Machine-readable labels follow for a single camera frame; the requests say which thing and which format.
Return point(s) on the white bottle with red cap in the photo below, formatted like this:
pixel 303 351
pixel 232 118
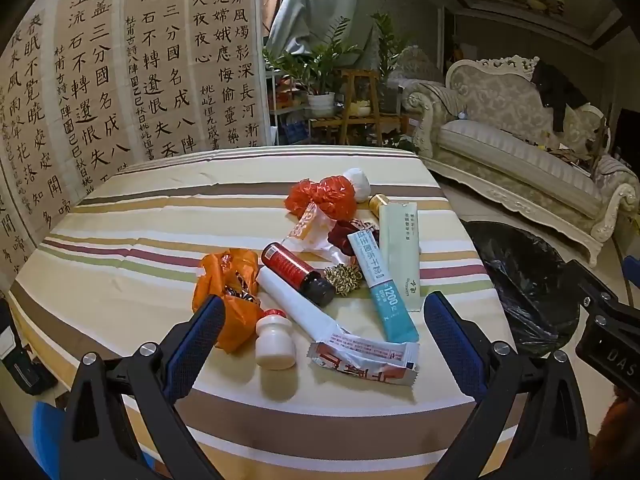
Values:
pixel 272 345

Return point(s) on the ornate cream sofa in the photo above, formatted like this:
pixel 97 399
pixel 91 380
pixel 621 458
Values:
pixel 500 145

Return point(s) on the orange printed clear plastic bag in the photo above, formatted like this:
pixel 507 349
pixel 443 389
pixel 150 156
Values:
pixel 310 227

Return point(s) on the trailing green plant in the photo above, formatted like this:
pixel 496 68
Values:
pixel 395 142

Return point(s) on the potted plant in white pot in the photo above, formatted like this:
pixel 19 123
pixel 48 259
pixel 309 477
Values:
pixel 320 102

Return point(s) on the red bottle with black cap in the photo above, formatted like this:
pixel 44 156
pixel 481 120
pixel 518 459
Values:
pixel 287 265

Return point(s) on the tall plant in dark pot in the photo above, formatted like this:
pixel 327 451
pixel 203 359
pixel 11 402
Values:
pixel 392 55

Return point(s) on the person's right forearm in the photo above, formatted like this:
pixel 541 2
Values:
pixel 622 417

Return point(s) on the trash bin with black bag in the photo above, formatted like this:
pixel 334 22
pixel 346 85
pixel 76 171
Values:
pixel 530 280

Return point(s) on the brown bottle with gold label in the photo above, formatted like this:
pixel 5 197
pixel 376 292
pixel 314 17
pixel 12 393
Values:
pixel 377 202

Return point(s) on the wooden plant stand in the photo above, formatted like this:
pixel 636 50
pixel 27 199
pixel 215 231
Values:
pixel 357 80

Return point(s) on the white paper ball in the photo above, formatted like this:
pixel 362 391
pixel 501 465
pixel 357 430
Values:
pixel 357 180

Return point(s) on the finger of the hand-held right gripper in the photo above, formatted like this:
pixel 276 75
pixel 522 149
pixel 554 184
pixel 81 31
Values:
pixel 592 282

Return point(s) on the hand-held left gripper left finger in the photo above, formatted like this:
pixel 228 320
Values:
pixel 200 332

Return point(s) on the red and white sachet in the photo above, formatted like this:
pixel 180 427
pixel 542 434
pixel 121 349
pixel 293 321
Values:
pixel 360 355

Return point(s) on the black jacket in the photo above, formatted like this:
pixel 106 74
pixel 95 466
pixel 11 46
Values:
pixel 557 90

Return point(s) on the white paper roll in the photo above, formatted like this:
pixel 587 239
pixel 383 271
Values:
pixel 295 300

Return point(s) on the red plastic bag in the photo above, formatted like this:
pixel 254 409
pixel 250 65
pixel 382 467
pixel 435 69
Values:
pixel 327 195

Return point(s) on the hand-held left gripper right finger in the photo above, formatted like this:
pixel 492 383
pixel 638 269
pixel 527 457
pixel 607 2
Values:
pixel 450 340

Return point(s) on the striped tablecloth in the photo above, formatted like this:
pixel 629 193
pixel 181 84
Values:
pixel 150 240

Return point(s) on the patterned armchair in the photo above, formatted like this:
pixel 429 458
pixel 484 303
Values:
pixel 415 67

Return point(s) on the blue crate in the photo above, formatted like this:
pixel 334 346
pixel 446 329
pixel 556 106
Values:
pixel 292 132

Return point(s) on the blue stool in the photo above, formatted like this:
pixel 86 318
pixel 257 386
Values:
pixel 47 435

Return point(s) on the yellow bowl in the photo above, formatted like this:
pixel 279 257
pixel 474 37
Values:
pixel 361 109

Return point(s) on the gold twine ball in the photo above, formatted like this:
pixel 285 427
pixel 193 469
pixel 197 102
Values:
pixel 342 280

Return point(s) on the metal shelf rack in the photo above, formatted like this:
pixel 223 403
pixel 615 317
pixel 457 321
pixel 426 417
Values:
pixel 280 100

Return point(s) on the teal and white box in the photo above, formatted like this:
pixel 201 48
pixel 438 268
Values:
pixel 387 300

